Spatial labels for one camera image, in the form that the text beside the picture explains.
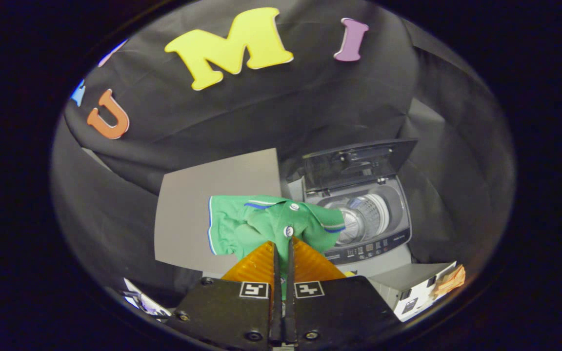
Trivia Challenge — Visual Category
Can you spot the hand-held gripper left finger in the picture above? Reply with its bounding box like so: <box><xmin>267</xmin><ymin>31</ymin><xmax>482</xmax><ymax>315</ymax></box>
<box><xmin>173</xmin><ymin>240</ymin><xmax>282</xmax><ymax>349</ymax></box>

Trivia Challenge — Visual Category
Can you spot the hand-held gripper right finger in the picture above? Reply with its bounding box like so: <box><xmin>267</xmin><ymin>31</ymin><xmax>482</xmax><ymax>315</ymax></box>
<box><xmin>282</xmin><ymin>236</ymin><xmax>403</xmax><ymax>349</ymax></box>

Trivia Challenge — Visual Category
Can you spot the grey washing machine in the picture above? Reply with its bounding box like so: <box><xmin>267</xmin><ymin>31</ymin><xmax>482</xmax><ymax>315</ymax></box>
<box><xmin>283</xmin><ymin>175</ymin><xmax>414</xmax><ymax>279</ymax></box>

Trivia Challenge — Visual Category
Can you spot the green polo shirt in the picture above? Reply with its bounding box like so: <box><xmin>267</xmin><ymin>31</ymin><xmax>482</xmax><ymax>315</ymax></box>
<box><xmin>207</xmin><ymin>195</ymin><xmax>347</xmax><ymax>300</ymax></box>

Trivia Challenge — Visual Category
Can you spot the dark washing machine lid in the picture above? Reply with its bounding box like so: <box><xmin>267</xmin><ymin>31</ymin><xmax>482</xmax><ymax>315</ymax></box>
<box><xmin>302</xmin><ymin>138</ymin><xmax>419</xmax><ymax>194</ymax></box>

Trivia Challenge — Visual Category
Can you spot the white box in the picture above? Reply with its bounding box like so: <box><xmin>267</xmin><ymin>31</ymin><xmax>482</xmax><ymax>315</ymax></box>
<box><xmin>368</xmin><ymin>262</ymin><xmax>458</xmax><ymax>323</ymax></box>

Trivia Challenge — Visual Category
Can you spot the white blue printed object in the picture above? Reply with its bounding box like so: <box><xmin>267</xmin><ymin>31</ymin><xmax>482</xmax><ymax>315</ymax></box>
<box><xmin>121</xmin><ymin>277</ymin><xmax>172</xmax><ymax>321</ymax></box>

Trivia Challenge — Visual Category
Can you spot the grey cardboard box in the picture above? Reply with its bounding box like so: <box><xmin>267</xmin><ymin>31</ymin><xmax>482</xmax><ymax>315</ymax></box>
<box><xmin>153</xmin><ymin>148</ymin><xmax>282</xmax><ymax>273</ymax></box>

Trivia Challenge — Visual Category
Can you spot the orange crumpled bag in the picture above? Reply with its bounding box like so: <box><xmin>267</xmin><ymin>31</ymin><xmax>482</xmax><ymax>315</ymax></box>
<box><xmin>430</xmin><ymin>264</ymin><xmax>466</xmax><ymax>299</ymax></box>

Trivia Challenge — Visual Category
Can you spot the black backdrop cloth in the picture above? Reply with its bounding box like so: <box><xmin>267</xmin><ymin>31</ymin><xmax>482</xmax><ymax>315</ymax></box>
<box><xmin>49</xmin><ymin>0</ymin><xmax>516</xmax><ymax>293</ymax></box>

